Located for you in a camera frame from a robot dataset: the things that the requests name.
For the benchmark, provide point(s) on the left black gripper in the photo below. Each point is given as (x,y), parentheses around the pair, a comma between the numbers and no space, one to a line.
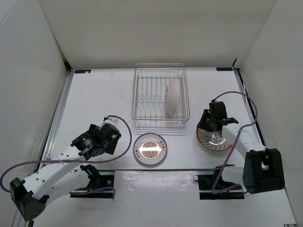
(111,146)

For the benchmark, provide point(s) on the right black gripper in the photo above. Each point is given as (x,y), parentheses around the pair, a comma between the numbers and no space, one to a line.
(201,124)

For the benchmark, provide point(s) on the plain white plate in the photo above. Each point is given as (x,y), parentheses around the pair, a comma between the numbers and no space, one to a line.
(212,141)

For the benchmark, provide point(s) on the white ribbed plate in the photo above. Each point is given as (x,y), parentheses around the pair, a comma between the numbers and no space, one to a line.
(171,97)

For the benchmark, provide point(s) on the orange patterned round plate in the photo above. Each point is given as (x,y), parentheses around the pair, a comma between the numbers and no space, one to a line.
(150,149)

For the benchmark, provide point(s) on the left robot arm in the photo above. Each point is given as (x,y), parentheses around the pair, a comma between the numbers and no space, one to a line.
(68,172)

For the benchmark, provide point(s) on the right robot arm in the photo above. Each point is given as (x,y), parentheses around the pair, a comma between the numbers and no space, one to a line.
(263,167)

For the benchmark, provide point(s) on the right blue table label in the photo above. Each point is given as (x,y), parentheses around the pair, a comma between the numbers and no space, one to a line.
(224,68)

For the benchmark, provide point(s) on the blue table label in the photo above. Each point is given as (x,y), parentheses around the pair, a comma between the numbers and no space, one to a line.
(82,71)
(224,68)

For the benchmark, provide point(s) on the left blue table label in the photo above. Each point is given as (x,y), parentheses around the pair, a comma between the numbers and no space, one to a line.
(82,71)

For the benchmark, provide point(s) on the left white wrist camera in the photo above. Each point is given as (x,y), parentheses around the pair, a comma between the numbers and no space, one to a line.
(110,120)

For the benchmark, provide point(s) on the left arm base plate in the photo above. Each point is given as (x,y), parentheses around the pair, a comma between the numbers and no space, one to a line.
(101,189)

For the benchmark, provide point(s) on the metal wire dish rack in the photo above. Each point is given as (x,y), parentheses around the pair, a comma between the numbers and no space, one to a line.
(150,82)

